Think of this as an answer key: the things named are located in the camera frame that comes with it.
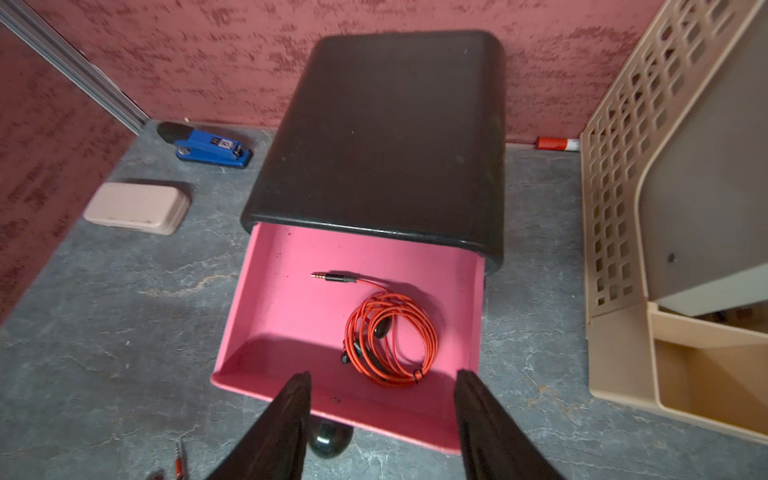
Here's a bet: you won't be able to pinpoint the red earphones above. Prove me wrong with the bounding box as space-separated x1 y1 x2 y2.
311 272 440 388
146 439 188 480

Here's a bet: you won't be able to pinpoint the black drawer cabinet shell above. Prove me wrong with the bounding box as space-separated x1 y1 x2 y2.
240 30 506 274

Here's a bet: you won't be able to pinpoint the left corner aluminium post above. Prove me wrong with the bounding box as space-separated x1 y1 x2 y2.
1 0 149 135

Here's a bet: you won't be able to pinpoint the beige file organizer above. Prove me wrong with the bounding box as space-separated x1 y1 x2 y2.
581 1 767 443

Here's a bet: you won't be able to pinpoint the pink pencil case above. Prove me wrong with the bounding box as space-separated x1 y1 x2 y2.
83 182 191 236

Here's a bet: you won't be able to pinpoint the blue stapler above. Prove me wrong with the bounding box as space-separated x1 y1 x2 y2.
156 122 252 169

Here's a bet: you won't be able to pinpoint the pink drawer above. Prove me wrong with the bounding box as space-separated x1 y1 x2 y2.
211 224 485 454

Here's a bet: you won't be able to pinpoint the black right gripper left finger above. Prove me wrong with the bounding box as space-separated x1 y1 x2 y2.
209 372 312 479

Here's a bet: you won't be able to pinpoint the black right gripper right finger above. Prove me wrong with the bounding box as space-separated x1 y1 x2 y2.
454 370 562 479

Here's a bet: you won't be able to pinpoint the red white marker pen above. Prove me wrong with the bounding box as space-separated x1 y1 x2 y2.
535 137 580 152

